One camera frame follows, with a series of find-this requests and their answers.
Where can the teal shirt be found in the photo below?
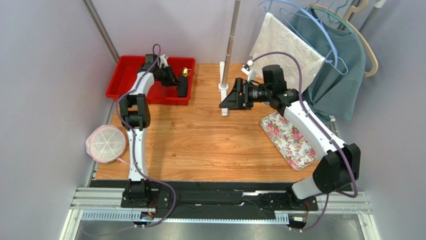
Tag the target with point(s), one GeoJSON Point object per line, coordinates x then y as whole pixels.
{"type": "Point", "coordinates": [333, 92]}

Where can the teal hanger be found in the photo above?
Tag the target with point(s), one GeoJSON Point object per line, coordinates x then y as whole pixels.
{"type": "Point", "coordinates": [335, 19]}

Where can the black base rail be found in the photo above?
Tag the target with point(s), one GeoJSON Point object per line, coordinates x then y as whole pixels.
{"type": "Point", "coordinates": [210, 201]}

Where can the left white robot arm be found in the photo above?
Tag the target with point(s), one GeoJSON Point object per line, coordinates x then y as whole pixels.
{"type": "Point", "coordinates": [135, 117]}

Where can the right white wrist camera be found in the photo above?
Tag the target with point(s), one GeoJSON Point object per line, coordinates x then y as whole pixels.
{"type": "Point", "coordinates": [247, 69]}

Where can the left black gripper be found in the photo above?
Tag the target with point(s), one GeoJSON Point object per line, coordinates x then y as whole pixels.
{"type": "Point", "coordinates": [172, 80]}

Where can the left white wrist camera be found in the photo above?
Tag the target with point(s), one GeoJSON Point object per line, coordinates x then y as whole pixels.
{"type": "Point", "coordinates": [163, 61]}

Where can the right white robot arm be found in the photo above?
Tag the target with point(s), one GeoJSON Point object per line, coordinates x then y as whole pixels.
{"type": "Point", "coordinates": [339, 162]}

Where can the floral tray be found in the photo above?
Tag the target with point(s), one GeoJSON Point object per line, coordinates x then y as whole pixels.
{"type": "Point", "coordinates": [290, 142]}

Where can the white towel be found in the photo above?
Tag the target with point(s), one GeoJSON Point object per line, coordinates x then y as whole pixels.
{"type": "Point", "coordinates": [274, 36]}

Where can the black paper napkin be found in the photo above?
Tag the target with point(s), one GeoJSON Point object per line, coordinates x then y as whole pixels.
{"type": "Point", "coordinates": [182, 89]}

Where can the iridescent spoon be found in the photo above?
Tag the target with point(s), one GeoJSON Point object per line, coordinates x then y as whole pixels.
{"type": "Point", "coordinates": [185, 72]}

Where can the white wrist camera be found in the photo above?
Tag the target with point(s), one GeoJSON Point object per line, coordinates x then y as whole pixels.
{"type": "Point", "coordinates": [247, 69]}
{"type": "Point", "coordinates": [163, 61]}

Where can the white mesh laundry bag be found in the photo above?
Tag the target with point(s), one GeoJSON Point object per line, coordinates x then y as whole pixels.
{"type": "Point", "coordinates": [106, 144]}

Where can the beige wooden hanger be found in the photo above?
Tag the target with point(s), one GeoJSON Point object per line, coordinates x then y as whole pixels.
{"type": "Point", "coordinates": [316, 13]}

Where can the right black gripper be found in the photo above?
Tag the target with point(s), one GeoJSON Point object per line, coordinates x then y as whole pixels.
{"type": "Point", "coordinates": [246, 95]}

